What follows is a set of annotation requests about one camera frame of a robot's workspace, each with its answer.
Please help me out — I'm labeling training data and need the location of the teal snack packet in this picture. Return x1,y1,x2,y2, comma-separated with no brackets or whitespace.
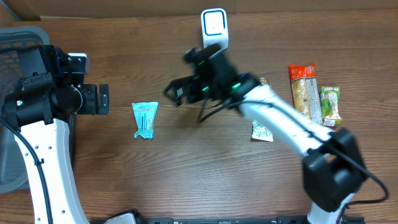
132,102,159,139

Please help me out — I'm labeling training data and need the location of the white tube gold cap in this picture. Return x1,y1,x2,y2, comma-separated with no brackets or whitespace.
251,77,274,143

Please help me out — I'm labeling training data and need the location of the orange spaghetti packet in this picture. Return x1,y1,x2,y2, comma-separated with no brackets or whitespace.
288,63,323,124

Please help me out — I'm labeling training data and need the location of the green snack pouch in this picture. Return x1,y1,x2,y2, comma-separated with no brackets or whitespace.
320,86,342,127

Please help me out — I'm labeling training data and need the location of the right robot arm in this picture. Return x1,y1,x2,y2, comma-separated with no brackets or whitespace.
164,44,367,223

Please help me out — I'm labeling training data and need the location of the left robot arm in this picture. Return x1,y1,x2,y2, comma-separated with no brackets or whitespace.
1,45,109,223

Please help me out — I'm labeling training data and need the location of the white barcode scanner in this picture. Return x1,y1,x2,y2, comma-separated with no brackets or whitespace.
200,8,229,50

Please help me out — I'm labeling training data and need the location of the grey plastic shopping basket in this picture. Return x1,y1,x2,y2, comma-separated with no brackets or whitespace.
0,25,77,194

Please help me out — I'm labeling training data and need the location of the brown cardboard backdrop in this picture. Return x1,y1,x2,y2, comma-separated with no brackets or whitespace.
4,0,397,21

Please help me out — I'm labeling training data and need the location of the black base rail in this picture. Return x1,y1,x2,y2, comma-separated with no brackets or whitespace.
88,215,366,224

